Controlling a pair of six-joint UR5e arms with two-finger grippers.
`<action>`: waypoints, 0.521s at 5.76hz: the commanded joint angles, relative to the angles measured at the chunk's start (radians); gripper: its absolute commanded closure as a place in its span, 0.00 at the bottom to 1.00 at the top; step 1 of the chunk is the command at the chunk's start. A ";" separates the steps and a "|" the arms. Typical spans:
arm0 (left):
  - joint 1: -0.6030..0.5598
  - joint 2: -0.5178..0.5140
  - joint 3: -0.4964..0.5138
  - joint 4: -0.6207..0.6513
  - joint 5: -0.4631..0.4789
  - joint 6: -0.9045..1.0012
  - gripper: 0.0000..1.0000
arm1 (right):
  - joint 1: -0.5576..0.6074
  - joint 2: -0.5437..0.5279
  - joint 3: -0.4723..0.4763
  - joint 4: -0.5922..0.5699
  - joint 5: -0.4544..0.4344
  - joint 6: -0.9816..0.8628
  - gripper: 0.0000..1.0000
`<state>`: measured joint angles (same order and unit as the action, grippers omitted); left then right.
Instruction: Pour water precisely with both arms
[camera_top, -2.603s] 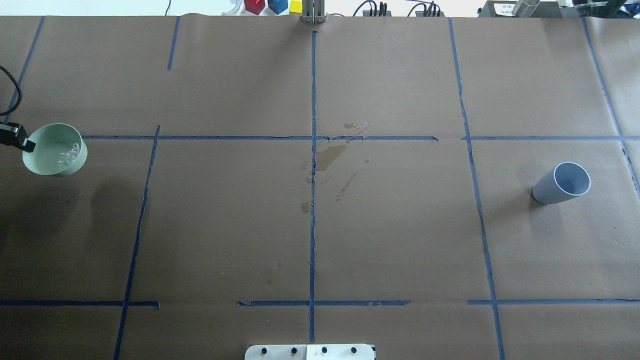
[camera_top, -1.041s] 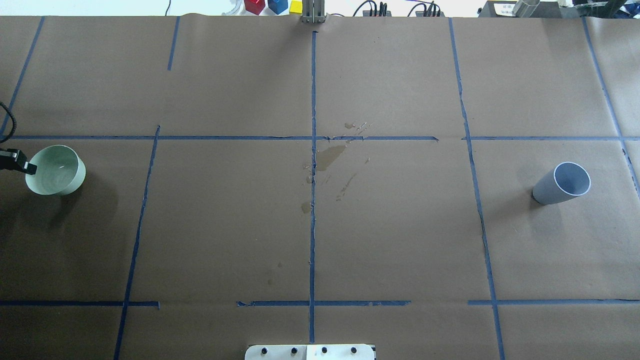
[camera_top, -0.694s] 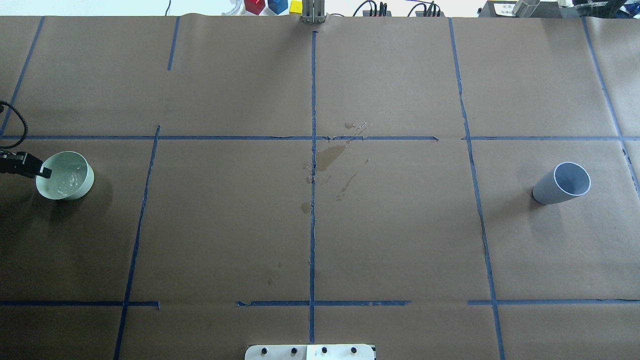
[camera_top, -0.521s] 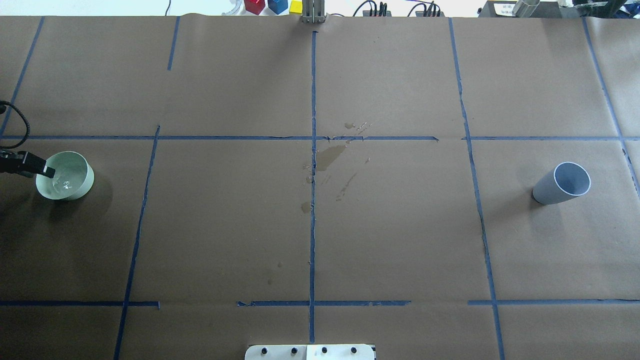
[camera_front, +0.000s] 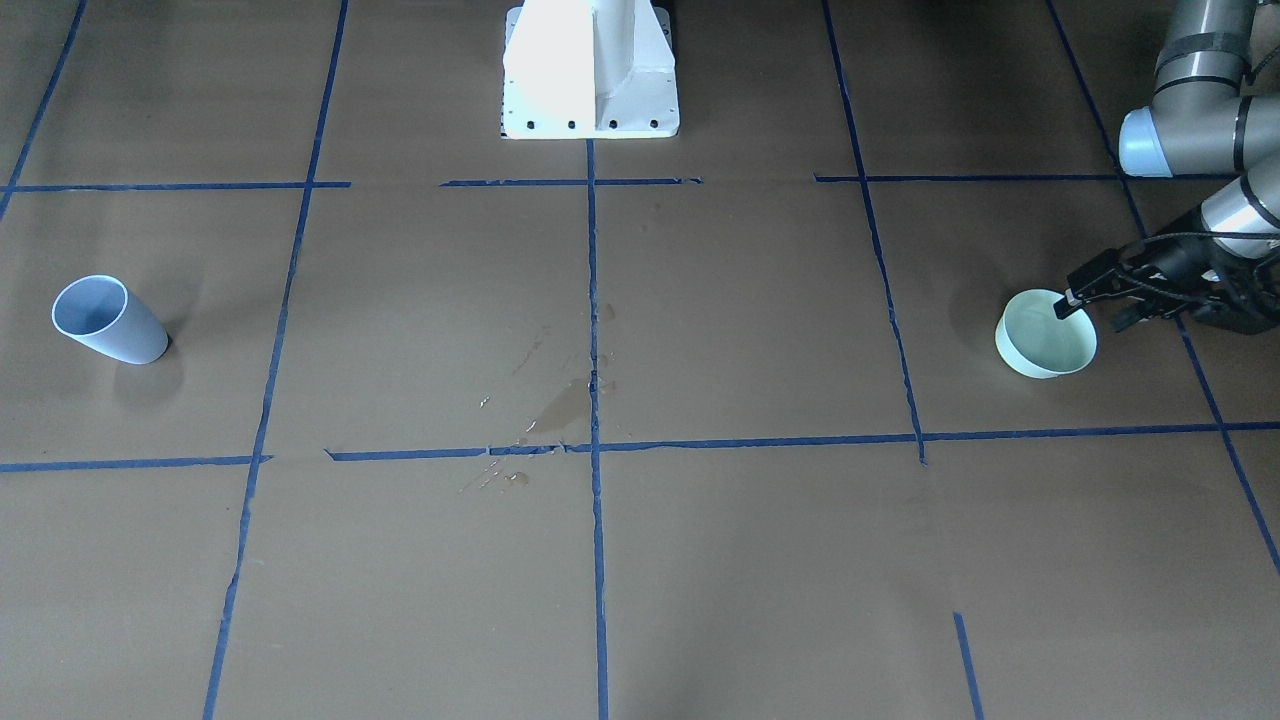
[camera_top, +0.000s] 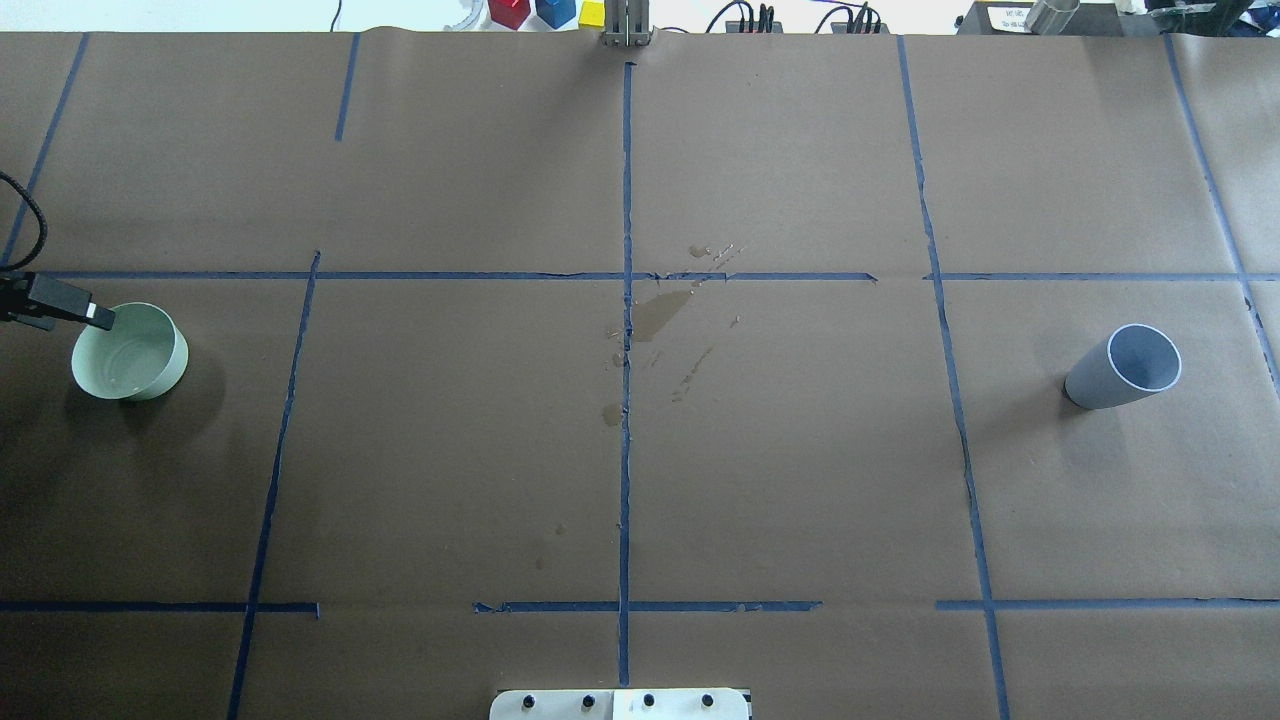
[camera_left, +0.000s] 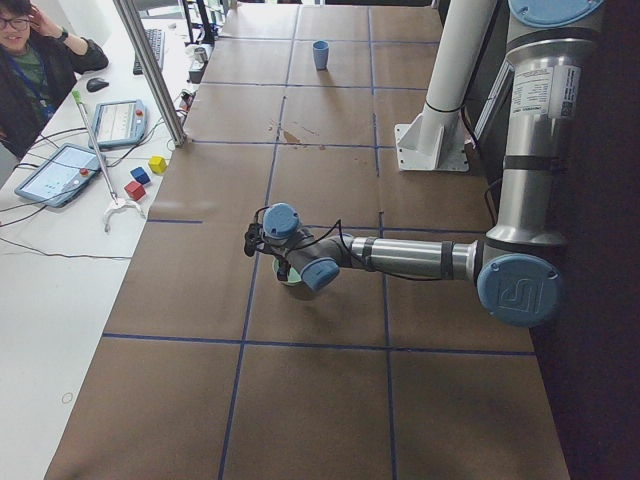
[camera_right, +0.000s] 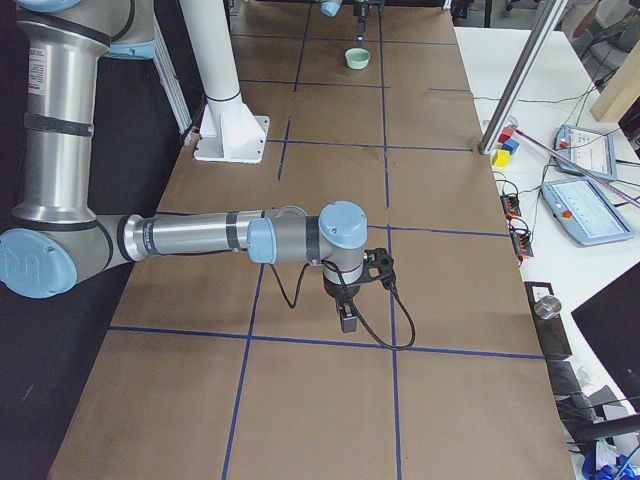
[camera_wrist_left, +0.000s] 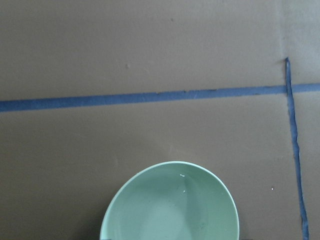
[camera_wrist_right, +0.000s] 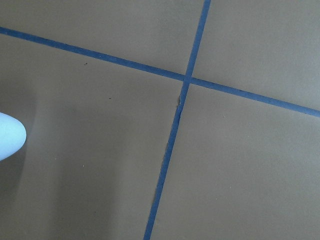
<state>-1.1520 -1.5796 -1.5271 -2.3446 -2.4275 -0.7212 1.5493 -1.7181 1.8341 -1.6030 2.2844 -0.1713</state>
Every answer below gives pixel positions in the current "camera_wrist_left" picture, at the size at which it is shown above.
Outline mint green bowl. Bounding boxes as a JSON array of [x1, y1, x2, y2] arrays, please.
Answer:
[[99, 161, 240, 240]]

